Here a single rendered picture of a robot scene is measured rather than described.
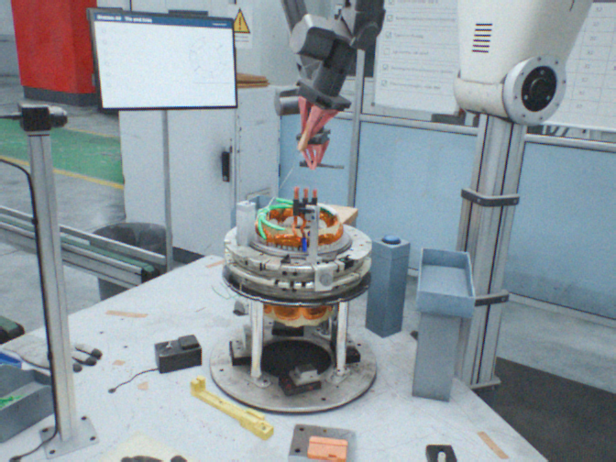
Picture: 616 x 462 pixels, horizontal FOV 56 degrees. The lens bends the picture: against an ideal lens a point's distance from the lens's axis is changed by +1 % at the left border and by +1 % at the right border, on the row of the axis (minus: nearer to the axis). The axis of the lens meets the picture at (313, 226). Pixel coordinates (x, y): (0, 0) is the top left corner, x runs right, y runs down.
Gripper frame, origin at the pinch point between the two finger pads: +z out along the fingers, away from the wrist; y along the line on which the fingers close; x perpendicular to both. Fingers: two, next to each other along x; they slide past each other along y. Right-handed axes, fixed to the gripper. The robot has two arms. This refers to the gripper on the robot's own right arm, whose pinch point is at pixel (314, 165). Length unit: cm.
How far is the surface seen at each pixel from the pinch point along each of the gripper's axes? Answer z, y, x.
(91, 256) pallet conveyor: 40, -2, -86
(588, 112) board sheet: 13, -177, 79
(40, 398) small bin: 29, 75, -28
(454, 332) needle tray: 23, 35, 44
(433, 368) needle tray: 32, 37, 40
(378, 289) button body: 27.8, 13.5, 21.9
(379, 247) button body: 16.7, 12.4, 21.9
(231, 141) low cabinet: 33, -153, -112
